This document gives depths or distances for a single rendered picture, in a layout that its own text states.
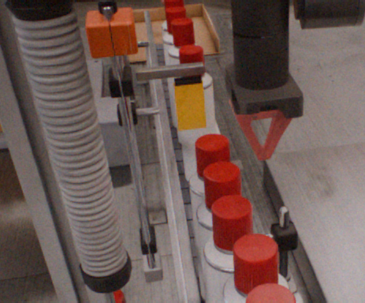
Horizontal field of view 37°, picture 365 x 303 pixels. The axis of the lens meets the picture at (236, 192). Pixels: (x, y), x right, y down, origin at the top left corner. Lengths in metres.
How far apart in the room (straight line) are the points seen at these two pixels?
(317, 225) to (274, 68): 0.26
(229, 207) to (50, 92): 0.18
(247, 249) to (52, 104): 0.17
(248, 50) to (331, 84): 0.71
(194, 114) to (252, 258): 0.23
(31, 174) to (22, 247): 0.40
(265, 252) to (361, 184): 0.45
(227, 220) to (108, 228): 0.11
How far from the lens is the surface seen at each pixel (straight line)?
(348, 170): 0.85
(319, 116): 1.10
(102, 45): 0.50
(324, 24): 0.55
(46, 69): 0.30
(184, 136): 0.77
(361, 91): 1.22
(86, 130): 0.32
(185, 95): 0.56
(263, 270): 0.39
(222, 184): 0.46
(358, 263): 0.69
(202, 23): 1.63
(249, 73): 0.56
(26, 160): 0.46
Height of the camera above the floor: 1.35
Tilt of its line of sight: 36 degrees down
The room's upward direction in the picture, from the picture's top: 3 degrees counter-clockwise
